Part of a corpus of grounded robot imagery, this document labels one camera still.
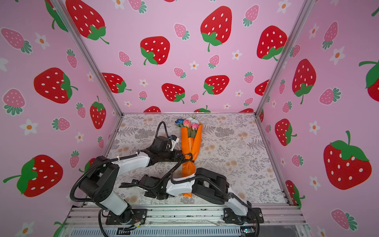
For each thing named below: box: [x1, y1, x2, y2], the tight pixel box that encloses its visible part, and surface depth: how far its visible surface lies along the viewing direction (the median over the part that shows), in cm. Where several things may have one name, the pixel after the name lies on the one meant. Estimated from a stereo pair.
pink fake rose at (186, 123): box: [182, 119, 192, 128], surface depth 109 cm
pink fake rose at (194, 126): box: [190, 122, 199, 131], surface depth 106 cm
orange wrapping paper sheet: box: [180, 124, 203, 198], surface depth 95 cm
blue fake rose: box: [174, 118, 185, 125], surface depth 113 cm
